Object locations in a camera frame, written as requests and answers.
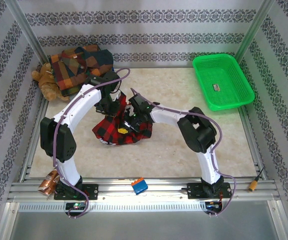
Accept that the red black plaid shirt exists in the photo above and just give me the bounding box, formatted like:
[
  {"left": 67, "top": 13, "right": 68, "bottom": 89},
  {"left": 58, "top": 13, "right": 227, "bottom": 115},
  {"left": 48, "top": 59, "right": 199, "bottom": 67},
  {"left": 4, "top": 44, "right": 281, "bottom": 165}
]
[{"left": 92, "top": 91, "right": 153, "bottom": 146}]

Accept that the multicolour plaid folded shirt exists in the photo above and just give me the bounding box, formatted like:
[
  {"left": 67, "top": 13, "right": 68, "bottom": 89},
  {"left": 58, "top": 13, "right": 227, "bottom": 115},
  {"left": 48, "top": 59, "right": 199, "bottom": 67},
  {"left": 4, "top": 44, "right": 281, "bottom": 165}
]
[{"left": 49, "top": 44, "right": 114, "bottom": 91}]

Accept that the blue orange toy block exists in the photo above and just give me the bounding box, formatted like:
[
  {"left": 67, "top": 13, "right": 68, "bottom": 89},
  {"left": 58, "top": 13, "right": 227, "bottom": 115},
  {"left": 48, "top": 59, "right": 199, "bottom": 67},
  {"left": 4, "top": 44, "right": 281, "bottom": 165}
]
[{"left": 130, "top": 177, "right": 149, "bottom": 196}]

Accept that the brown teddy bear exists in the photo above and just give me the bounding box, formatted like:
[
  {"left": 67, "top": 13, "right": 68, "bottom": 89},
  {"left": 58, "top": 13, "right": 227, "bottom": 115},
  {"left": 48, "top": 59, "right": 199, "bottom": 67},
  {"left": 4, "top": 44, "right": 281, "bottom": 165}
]
[{"left": 31, "top": 62, "right": 69, "bottom": 102}]

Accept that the green plastic basket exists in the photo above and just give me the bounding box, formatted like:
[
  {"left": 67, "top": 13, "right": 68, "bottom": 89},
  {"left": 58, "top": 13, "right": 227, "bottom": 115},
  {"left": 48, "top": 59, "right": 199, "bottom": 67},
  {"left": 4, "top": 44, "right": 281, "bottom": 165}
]
[{"left": 192, "top": 53, "right": 256, "bottom": 112}]

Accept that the crushed copper can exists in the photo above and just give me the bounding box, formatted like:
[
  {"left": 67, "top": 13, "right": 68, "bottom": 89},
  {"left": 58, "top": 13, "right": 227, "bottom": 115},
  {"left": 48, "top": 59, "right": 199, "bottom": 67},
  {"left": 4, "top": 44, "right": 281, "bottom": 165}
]
[{"left": 38, "top": 169, "right": 61, "bottom": 197}]

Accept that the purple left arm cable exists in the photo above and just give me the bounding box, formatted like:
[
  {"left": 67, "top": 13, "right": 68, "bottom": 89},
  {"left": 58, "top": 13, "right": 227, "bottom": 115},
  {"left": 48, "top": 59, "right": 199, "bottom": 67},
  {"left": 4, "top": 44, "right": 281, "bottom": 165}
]
[{"left": 52, "top": 67, "right": 131, "bottom": 220}]

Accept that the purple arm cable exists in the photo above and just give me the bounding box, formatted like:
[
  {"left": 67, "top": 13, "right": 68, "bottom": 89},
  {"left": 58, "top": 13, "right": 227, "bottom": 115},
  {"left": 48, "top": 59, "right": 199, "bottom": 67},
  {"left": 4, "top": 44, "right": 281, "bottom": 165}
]
[
  {"left": 52, "top": 67, "right": 131, "bottom": 220},
  {"left": 130, "top": 87, "right": 237, "bottom": 218}
]

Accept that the aluminium front rail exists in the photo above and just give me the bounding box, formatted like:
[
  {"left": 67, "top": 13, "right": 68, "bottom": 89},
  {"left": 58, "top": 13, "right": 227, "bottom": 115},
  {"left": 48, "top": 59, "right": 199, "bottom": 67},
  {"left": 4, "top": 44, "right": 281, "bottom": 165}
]
[{"left": 7, "top": 178, "right": 281, "bottom": 203}]

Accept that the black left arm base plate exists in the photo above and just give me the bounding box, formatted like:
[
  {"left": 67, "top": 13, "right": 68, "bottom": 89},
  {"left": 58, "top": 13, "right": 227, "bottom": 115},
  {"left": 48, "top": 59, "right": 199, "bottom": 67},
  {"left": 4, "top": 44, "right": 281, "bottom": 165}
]
[{"left": 53, "top": 183, "right": 99, "bottom": 201}]

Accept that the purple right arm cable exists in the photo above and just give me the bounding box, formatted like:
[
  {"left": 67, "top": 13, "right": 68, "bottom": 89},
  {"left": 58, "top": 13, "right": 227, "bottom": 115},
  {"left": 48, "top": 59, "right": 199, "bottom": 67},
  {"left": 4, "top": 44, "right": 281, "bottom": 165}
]
[{"left": 130, "top": 87, "right": 237, "bottom": 218}]

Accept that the slotted aluminium cable duct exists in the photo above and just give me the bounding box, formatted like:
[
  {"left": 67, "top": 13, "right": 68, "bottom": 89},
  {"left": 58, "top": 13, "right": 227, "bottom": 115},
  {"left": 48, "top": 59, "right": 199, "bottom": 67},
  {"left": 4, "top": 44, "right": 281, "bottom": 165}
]
[{"left": 17, "top": 201, "right": 207, "bottom": 213}]

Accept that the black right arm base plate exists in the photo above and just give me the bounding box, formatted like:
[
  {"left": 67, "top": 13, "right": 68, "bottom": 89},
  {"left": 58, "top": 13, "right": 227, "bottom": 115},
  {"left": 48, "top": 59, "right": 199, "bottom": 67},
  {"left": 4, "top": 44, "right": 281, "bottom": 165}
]
[{"left": 187, "top": 182, "right": 233, "bottom": 200}]

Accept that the aluminium corner post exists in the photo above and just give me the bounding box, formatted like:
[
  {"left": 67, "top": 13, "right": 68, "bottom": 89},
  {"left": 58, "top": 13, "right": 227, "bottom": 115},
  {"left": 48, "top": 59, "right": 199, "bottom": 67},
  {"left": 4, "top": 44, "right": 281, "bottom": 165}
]
[
  {"left": 7, "top": 0, "right": 49, "bottom": 63},
  {"left": 233, "top": 0, "right": 276, "bottom": 63}
]

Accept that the wooden handle screwdriver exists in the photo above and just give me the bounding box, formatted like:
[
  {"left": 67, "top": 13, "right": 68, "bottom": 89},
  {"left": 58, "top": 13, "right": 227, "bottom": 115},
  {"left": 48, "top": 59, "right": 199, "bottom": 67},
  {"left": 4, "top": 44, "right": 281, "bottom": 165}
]
[{"left": 249, "top": 166, "right": 266, "bottom": 193}]

